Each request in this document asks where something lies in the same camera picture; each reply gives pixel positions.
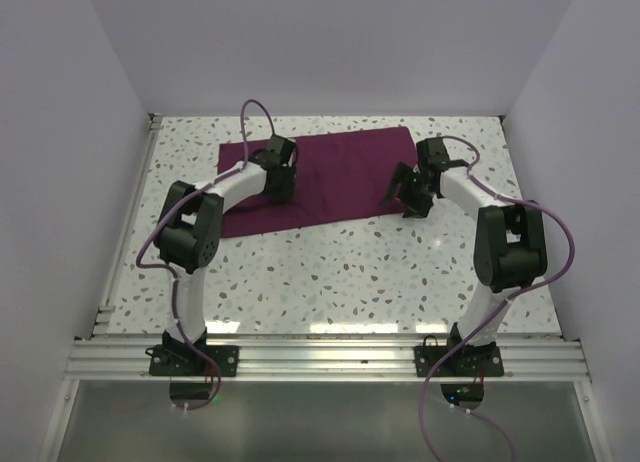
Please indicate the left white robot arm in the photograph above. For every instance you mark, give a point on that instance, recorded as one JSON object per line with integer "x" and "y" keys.
{"x": 189, "y": 231}

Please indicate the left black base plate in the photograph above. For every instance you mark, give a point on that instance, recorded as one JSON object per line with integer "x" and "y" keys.
{"x": 185, "y": 363}

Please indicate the aluminium front rail frame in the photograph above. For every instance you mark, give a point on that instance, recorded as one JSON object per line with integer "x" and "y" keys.
{"x": 328, "y": 358}

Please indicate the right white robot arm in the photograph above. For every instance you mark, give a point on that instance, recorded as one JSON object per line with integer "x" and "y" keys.
{"x": 509, "y": 251}

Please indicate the purple cloth wrap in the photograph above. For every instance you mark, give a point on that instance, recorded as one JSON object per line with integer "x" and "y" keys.
{"x": 340, "y": 177}

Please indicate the aluminium left side rail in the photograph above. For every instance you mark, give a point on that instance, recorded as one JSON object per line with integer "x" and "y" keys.
{"x": 106, "y": 307}

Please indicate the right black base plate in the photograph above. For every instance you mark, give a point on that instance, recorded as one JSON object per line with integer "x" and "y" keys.
{"x": 469, "y": 361}

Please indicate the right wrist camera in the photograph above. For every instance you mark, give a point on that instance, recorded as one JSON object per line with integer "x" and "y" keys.
{"x": 431, "y": 152}

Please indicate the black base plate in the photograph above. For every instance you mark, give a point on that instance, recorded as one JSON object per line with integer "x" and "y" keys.
{"x": 185, "y": 363}
{"x": 469, "y": 361}

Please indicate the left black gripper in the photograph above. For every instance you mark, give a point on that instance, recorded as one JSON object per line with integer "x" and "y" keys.
{"x": 285, "y": 192}

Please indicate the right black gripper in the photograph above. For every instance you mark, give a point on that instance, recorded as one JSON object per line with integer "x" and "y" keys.
{"x": 417, "y": 209}

